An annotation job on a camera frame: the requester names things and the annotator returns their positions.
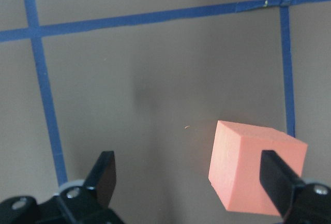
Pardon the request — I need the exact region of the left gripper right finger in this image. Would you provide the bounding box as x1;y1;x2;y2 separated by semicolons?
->
259;150;306;220

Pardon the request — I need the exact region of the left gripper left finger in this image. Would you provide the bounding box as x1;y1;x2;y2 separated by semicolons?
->
83;151;116;208

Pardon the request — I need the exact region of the orange foam cube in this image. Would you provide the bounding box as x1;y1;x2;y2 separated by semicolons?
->
208;121;308;216

